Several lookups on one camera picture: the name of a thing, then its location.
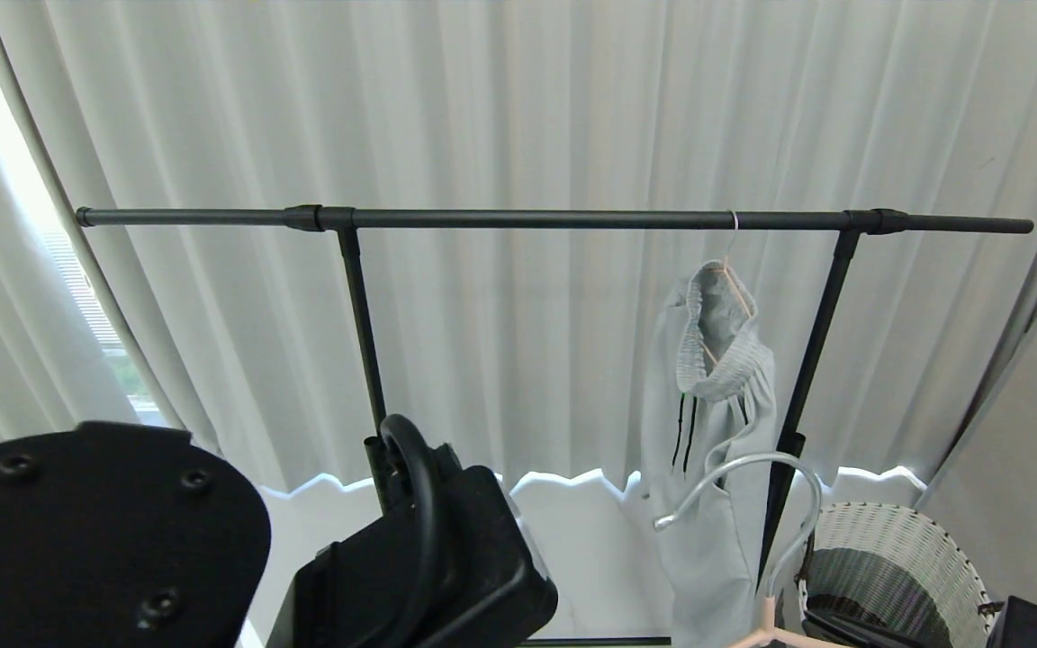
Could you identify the pink clothes hanger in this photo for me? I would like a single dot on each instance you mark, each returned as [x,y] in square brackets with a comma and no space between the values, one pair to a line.
[766,612]
[738,292]

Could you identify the pale grey shorts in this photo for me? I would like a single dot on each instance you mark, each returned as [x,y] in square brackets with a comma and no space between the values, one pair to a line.
[716,540]

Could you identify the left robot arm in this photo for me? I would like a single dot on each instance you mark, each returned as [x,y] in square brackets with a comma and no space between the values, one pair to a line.
[95,540]

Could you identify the white laundry basket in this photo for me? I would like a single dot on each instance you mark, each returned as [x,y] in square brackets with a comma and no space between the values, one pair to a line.
[915,549]

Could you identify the black clothes rack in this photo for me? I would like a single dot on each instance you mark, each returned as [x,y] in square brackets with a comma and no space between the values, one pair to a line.
[572,219]

